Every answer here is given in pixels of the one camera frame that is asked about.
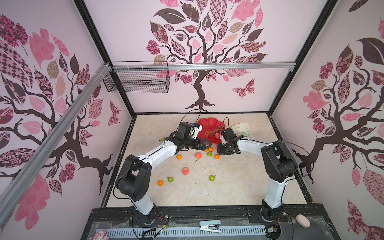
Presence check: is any white slotted cable duct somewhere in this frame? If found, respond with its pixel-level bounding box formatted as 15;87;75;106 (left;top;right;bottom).
103;226;266;239

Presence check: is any black wire basket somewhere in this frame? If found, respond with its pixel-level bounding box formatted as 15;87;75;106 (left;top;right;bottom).
103;60;171;94

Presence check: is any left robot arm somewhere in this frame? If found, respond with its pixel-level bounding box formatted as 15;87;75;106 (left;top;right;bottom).
115;122;212;224

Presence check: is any red flower fruit bowl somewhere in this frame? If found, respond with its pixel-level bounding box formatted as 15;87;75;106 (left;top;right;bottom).
198;118;227;144

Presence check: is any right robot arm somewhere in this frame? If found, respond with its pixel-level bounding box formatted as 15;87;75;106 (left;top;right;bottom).
218;128;297;222

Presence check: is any purple fake grape bunch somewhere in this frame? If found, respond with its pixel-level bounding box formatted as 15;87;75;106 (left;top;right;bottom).
206;125;226;138

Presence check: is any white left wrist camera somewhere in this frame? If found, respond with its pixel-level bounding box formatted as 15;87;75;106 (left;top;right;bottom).
192;123;203;139

